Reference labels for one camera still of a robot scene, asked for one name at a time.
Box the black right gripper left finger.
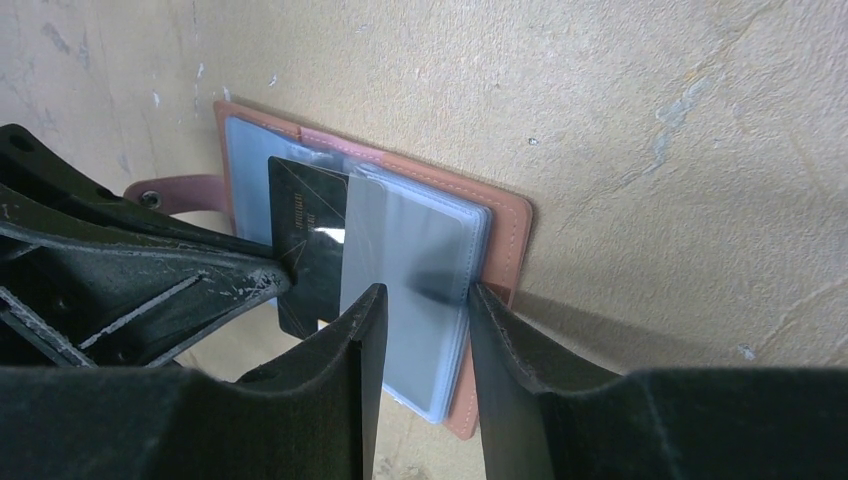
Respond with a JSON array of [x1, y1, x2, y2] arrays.
[[1, 284, 388, 479]]

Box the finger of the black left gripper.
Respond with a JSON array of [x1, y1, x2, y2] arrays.
[[1, 221, 291, 367], [1, 124, 272, 259]]

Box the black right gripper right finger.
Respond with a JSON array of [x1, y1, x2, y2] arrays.
[[469, 284, 847, 479]]

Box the pink leather card holder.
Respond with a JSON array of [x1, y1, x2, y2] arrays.
[[125, 100, 533, 440]]

